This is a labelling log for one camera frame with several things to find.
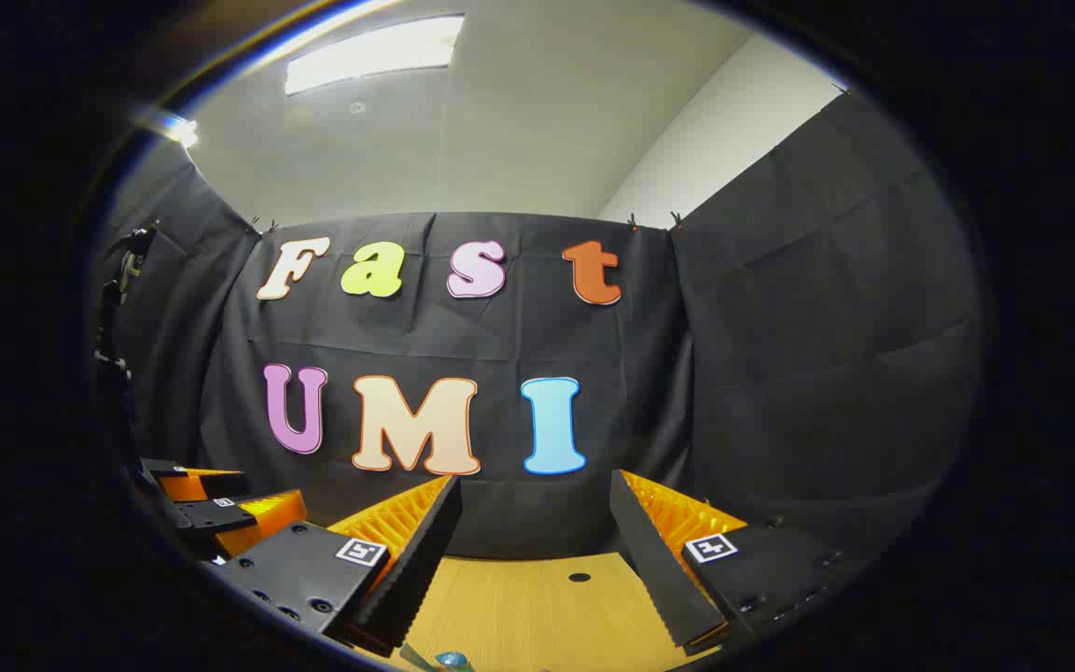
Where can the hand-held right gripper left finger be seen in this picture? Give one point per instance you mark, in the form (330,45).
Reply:
(304,569)

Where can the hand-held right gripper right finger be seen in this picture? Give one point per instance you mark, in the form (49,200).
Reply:
(663,569)

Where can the ceiling light panel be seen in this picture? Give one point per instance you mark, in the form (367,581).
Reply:
(369,54)

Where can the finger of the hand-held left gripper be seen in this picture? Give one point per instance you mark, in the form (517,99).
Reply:
(192,483)
(239,523)

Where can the white and teal tube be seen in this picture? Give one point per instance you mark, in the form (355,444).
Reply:
(418,657)

